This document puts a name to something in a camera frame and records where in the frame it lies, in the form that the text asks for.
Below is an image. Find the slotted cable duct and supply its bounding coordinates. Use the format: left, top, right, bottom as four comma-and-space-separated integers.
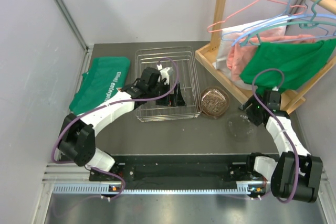
52, 182, 266, 195

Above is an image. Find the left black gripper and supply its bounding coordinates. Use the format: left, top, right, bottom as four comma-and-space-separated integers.
148, 81, 186, 107

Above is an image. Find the aluminium frame profile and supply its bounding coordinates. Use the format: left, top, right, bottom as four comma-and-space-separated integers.
54, 0, 89, 51

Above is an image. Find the pink wire hanger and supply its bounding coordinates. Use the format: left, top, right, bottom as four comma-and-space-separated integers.
206, 0, 307, 33

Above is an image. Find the teal plastic hanger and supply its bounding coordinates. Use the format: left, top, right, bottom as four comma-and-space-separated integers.
232, 0, 334, 46

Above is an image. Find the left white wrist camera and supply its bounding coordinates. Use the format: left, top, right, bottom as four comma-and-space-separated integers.
156, 63, 174, 84

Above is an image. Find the pink hanging garment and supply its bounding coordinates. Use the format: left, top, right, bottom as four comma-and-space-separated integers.
227, 26, 316, 81

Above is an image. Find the wire dish rack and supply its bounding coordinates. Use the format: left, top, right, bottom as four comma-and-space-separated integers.
132, 46, 202, 122

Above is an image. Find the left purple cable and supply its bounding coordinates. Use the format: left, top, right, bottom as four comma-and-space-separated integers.
51, 57, 180, 201

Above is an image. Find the light blue plastic hanger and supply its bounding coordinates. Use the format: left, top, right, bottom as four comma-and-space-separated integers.
298, 10, 335, 37

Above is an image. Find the folded green t-shirt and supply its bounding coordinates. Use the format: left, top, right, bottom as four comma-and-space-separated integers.
69, 57, 131, 115

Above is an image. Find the wooden clothes rack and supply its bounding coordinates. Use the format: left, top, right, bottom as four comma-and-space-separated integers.
195, 0, 335, 113

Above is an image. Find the green hanging garment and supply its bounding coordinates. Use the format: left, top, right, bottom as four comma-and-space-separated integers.
239, 39, 335, 92

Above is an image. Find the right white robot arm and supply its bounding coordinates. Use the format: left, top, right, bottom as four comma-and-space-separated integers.
240, 90, 323, 203

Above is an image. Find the white hanging garment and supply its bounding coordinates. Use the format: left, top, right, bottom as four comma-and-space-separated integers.
212, 22, 287, 74

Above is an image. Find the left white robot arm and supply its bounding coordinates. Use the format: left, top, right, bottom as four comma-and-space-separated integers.
56, 64, 184, 180

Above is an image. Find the amber glass plate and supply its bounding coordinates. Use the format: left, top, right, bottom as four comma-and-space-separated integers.
200, 86, 230, 119

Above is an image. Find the clear glass plate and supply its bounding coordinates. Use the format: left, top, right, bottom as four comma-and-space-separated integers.
225, 113, 257, 142

